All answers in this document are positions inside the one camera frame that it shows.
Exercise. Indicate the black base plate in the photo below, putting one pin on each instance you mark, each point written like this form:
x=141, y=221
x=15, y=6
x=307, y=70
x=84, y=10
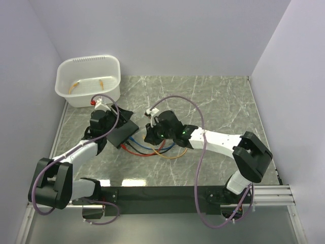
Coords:
x=210, y=200

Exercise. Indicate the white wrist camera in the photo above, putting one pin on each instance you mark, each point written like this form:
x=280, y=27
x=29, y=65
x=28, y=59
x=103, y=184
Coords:
x=151, y=113
x=100, y=105

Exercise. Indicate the black network switch box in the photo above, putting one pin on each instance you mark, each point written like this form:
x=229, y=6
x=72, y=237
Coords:
x=120, y=135

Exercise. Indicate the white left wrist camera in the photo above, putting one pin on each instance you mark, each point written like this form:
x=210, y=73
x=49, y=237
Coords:
x=100, y=105

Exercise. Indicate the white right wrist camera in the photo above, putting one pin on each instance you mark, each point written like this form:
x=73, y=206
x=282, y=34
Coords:
x=151, y=113

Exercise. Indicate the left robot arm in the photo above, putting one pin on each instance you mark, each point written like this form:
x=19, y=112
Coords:
x=53, y=184

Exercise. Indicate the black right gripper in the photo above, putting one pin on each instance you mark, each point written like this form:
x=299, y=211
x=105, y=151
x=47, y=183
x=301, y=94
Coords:
x=151, y=136

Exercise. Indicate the aluminium rail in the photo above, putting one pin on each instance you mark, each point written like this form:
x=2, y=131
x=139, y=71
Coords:
x=261, y=195

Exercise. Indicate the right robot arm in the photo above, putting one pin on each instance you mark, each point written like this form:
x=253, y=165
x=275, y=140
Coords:
x=251, y=156

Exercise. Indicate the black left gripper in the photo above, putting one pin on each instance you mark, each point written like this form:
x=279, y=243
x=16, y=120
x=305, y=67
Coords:
x=124, y=116

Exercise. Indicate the white plastic tub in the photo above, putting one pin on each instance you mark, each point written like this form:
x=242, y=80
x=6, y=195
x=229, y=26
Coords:
x=79, y=79

